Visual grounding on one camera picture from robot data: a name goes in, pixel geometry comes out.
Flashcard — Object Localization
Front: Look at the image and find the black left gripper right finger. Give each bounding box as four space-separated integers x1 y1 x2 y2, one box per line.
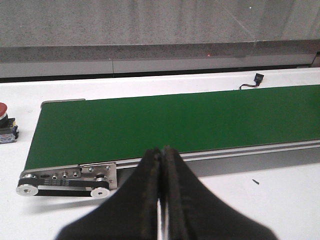
160 146 277 240

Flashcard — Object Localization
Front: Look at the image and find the aluminium conveyor frame rail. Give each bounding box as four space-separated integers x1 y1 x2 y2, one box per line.
17 138 320 198

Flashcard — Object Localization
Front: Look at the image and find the red mushroom push button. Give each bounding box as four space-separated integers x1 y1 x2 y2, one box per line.
0 102 19 144

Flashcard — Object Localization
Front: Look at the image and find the black sensor with cable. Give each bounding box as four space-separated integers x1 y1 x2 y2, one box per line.
238 73 264 90

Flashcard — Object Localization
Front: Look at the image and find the green conveyor belt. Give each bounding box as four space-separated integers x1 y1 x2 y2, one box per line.
25 85 320 170

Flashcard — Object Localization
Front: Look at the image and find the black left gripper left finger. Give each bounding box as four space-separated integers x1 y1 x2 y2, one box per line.
56 148 161 240

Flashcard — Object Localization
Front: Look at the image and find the grey stone counter slab left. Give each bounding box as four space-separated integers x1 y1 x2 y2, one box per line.
0 0 320 78

